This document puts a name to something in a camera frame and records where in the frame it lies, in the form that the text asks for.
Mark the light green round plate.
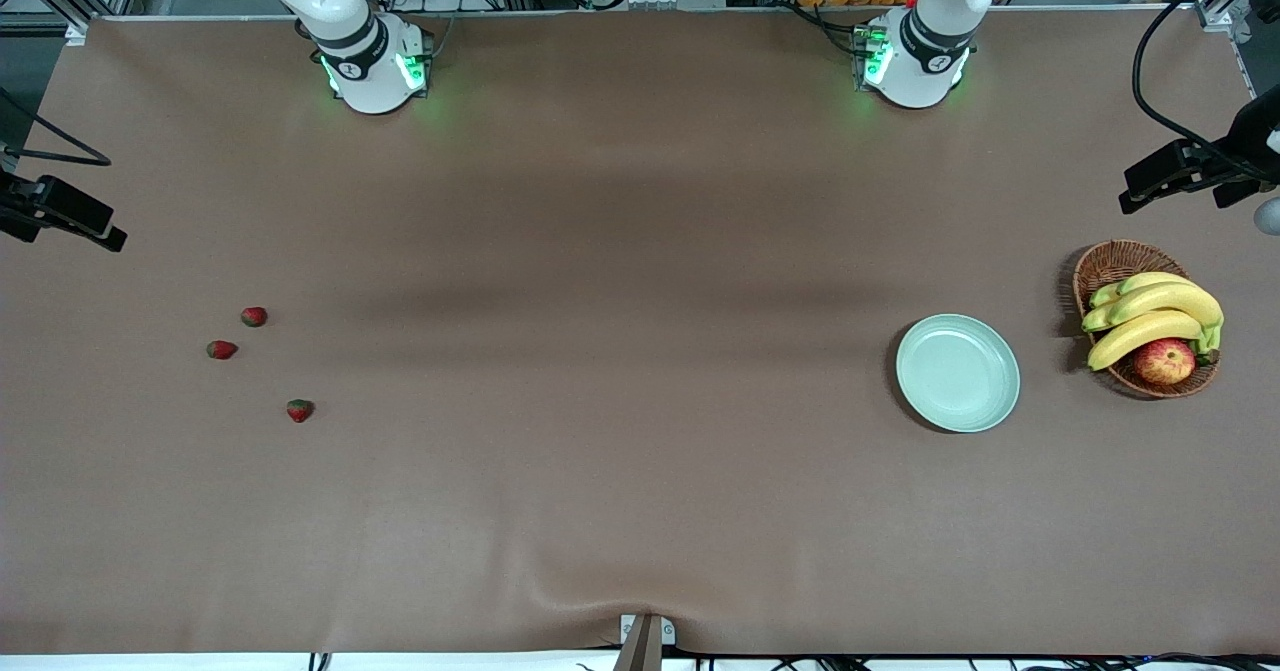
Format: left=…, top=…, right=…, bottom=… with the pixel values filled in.
left=895, top=313, right=1022, bottom=434

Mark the brown wicker basket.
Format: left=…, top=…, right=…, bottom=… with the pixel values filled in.
left=1072, top=239, right=1222, bottom=400

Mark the yellow banana bunch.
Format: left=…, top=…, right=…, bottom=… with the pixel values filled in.
left=1080, top=271, right=1226, bottom=372

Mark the red apple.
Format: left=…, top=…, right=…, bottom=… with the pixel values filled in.
left=1133, top=337, right=1198, bottom=387

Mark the large table cover mat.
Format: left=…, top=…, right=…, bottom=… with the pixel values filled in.
left=0, top=6, right=1280, bottom=657

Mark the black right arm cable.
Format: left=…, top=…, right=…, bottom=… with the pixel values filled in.
left=0, top=86, right=113, bottom=168

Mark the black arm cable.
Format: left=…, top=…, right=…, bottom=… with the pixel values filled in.
left=1132, top=0, right=1241, bottom=167
left=0, top=86, right=113, bottom=168

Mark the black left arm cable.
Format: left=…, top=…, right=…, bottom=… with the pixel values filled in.
left=1132, top=0, right=1241, bottom=167

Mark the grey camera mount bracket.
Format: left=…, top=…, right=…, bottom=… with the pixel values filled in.
left=612, top=613, right=677, bottom=671

